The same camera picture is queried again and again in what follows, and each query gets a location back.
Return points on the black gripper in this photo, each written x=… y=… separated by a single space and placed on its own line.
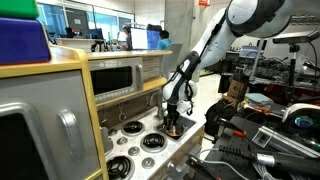
x=171 y=118

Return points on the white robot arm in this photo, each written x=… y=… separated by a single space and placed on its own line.
x=254 y=18

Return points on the small silver metal pot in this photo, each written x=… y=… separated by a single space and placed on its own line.
x=174 y=130

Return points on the grey toy sink basin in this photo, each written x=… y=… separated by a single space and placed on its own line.
x=185 y=122

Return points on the black middle stove burner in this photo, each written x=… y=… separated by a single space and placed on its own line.
x=153 y=143

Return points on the black stove burner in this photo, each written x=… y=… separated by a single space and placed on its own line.
x=120 y=168
x=132 y=128
x=153 y=143

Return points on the silver toy faucet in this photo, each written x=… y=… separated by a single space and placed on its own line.
x=157 y=101

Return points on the black back stove burner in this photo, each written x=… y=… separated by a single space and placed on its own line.
x=132 y=128

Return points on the silver stove knob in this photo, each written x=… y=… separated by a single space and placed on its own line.
x=148 y=163
x=122 y=141
x=134 y=151

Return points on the black backpack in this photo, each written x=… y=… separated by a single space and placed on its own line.
x=218 y=114

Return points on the black front stove burner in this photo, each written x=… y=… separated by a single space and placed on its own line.
x=120 y=168

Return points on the cardboard box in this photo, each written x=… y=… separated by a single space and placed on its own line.
x=236 y=92

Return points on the toy kitchen microwave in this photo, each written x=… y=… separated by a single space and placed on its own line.
x=113 y=78

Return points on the person in blue shirt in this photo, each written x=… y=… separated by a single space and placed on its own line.
x=164 y=41

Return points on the folded teal cloth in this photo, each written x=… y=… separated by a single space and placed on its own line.
x=258 y=99

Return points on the person in grey shirt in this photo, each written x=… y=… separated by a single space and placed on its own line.
x=127 y=31

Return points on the white computer monitor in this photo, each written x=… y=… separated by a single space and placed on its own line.
x=139 y=39

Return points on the grey toy oven door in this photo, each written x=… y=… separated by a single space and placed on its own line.
x=45 y=128

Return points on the white round device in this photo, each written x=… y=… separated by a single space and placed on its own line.
x=302 y=119

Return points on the black handheld tool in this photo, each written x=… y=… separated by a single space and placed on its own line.
x=287 y=162

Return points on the blue plastic bin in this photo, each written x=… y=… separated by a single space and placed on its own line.
x=22 y=41

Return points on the green plastic bin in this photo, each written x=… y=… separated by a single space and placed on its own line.
x=26 y=9

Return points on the black clamp orange handle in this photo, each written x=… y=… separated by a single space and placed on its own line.
x=234 y=129

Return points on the silver aluminium rail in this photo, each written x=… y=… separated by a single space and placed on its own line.
x=266 y=137

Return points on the camera on black stand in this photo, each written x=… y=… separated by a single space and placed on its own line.
x=293 y=40

